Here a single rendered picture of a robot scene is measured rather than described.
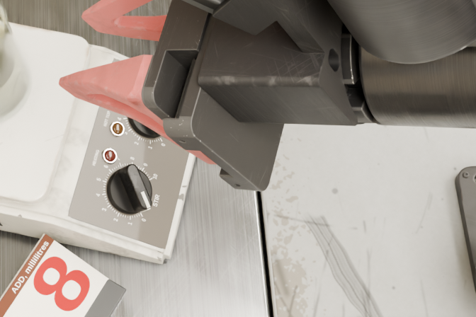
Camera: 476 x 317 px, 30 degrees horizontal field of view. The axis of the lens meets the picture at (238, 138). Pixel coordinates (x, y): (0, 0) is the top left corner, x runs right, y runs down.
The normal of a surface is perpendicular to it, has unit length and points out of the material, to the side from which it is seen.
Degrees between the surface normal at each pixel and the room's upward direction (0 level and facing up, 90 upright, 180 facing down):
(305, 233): 0
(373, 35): 97
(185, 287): 0
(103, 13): 90
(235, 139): 61
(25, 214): 0
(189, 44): 29
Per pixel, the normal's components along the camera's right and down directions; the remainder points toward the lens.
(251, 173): 0.85, 0.04
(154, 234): 0.50, -0.22
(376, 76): -0.49, 0.42
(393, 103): -0.41, 0.69
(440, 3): 0.32, 0.74
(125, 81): -0.74, -0.40
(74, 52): 0.01, -0.37
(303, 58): -0.47, -0.41
